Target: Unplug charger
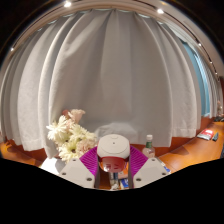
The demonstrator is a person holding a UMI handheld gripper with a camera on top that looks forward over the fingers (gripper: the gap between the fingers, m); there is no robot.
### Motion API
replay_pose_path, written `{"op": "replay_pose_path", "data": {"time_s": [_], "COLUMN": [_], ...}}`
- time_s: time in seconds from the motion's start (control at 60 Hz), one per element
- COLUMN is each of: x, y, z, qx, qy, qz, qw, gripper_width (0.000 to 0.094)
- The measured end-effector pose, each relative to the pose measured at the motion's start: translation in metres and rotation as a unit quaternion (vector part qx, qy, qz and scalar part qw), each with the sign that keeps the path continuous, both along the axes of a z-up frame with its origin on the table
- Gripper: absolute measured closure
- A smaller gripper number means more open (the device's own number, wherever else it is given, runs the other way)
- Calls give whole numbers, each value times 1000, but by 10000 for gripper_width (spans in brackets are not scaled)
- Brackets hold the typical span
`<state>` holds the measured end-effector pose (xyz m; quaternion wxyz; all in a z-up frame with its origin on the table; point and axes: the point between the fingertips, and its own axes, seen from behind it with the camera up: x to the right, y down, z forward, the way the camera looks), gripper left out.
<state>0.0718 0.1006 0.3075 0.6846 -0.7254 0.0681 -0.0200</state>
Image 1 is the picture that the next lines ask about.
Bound white curtain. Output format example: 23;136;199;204
0;8;218;159

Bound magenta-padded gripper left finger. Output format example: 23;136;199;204
59;145;102;190

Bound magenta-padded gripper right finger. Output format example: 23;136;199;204
127;145;170;190

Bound red and white box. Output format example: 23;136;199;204
196;128;215;141

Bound clear green-labelled drink bottle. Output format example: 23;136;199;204
141;134;157;159

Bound white and pink flowers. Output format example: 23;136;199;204
45;108;99;164

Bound blue flat book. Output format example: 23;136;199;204
119;165;173;190

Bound white ceramic vase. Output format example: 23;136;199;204
39;156;68;177

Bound window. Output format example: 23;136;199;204
181;41;213;118

